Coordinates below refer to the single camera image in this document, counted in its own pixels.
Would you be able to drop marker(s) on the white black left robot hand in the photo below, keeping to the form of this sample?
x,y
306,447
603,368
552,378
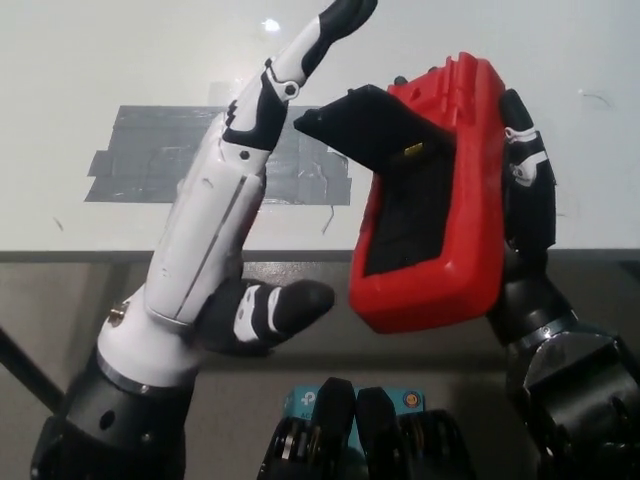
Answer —
x,y
210,225

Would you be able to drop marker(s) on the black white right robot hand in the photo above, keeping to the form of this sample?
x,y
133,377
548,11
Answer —
x,y
532,200

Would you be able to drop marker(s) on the red black digital multimeter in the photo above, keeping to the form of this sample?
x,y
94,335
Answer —
x,y
475,175

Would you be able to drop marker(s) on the black teal robot torso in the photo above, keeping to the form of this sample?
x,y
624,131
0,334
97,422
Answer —
x,y
340,415

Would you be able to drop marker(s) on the black diagonal table brace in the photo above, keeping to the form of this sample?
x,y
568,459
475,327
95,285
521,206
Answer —
x,y
30,372

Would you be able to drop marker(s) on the grey duct tape patch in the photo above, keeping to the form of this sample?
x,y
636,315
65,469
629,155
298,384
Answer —
x,y
145,150

